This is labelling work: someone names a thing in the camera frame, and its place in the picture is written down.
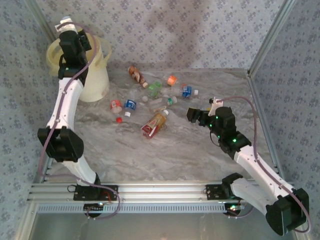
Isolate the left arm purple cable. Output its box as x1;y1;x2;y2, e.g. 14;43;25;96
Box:
37;22;99;186

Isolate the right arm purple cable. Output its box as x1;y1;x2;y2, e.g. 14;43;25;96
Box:
216;95;312;234

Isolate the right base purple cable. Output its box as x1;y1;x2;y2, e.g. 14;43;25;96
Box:
227;206;255;220

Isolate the blue label water bottle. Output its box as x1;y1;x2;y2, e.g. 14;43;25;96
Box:
123;92;138;118

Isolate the amber tea bottle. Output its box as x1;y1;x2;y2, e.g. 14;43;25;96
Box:
140;109;171;139

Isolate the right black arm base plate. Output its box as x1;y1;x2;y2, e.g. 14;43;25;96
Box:
205;183;241;201

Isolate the aluminium frame post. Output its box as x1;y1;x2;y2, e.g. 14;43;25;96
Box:
24;0;57;42
246;0;297;79

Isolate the brown coffee bottle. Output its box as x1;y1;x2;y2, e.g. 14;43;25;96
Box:
127;65;149;89

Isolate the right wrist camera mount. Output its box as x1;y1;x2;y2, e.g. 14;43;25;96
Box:
208;97;224;116

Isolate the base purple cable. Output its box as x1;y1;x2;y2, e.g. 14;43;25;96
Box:
85;186;122;221
227;206;255;220

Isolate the cream plastic bucket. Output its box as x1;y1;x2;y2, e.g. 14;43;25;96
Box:
45;34;113;76

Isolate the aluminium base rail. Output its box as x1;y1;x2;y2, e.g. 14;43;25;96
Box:
26;182;253;202

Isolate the grey slotted cable duct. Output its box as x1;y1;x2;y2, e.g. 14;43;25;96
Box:
36;202;226;214

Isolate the small clear bottle green cap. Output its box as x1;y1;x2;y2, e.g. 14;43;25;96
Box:
159;95;179;106

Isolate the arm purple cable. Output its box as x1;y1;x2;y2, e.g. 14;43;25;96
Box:
216;95;312;234
37;22;99;186

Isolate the green label clear bottle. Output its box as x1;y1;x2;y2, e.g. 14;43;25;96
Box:
141;80;163;102

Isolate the blue label bottle white cap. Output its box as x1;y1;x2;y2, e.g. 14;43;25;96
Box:
178;84;200;99

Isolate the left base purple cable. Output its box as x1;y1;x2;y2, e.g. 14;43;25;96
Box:
85;186;122;221

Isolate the left controller board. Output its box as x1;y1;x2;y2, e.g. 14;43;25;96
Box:
83;202;105;218

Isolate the cream plastic bin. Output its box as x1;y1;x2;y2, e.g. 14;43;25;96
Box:
79;56;111;103

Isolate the red label clear bottle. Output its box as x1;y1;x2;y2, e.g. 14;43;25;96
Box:
109;99;123;114

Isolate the controller board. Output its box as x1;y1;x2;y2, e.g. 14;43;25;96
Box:
224;203;244;218
83;202;105;218

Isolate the small orange label bottle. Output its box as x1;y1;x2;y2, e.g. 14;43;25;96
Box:
166;74;179;87

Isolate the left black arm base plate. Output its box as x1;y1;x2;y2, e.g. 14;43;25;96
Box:
73;184;119;201

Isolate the right controller board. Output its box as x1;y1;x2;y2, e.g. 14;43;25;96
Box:
224;203;244;218

